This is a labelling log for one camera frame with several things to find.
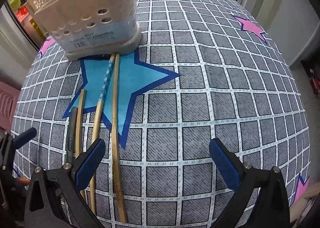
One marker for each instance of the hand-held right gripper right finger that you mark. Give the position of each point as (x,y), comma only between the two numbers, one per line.
(225,165)

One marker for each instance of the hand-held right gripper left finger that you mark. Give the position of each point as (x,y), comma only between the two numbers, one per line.
(91,160)

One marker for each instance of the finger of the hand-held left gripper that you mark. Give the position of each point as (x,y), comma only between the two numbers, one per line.
(6,153)
(25,136)

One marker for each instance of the dark grey chopstick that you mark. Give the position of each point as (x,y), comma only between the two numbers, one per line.
(71,133)

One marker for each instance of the plain wooden chopstick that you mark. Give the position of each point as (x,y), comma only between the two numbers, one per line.
(79,118)
(114,118)

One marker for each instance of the blue dotted wooden chopstick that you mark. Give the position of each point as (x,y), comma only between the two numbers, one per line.
(105,85)

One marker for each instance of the person's left hand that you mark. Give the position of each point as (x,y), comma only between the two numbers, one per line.
(22,180)

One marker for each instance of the stack of pink plastic stools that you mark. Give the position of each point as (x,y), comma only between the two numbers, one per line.
(7,103)

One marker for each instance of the grey checked star tablecloth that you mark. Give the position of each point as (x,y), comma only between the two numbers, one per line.
(200,93)

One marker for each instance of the yellow oil bottle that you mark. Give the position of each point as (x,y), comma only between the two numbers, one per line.
(36,27)

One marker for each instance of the red plastic basket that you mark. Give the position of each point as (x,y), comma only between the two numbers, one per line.
(23,14)

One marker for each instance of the dark red clutter pile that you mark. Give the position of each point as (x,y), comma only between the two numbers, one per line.
(315,82)

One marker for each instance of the green plastic basket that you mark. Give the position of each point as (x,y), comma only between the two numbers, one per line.
(13,0)

